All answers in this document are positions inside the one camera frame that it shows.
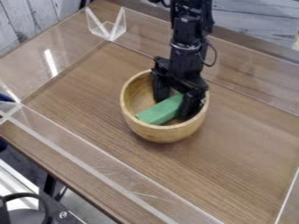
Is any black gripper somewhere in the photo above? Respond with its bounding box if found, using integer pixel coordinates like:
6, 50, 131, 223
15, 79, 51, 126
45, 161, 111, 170
150, 40, 208, 119

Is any green rectangular block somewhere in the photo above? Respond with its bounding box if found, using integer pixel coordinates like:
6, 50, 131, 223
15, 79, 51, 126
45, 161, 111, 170
134, 94, 182, 125

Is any brown wooden bowl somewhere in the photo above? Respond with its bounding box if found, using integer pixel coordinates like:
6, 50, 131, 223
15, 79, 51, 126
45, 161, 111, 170
119, 70, 209, 144

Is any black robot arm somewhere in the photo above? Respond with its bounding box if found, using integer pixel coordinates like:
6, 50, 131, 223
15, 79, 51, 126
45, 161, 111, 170
149, 0, 213, 119

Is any clear acrylic tray barrier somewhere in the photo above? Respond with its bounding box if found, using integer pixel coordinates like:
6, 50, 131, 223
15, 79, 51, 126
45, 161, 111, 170
0, 2, 299, 224

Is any blue object at edge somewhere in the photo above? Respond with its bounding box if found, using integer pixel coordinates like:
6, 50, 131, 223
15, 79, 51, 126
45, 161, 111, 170
0, 93, 15, 152

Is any black table leg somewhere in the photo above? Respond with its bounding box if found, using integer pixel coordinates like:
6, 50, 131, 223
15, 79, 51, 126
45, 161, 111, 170
42, 174, 57, 197

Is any black cable loop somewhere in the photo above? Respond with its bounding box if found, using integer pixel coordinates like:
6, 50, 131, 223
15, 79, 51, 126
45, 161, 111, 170
0, 192, 54, 224

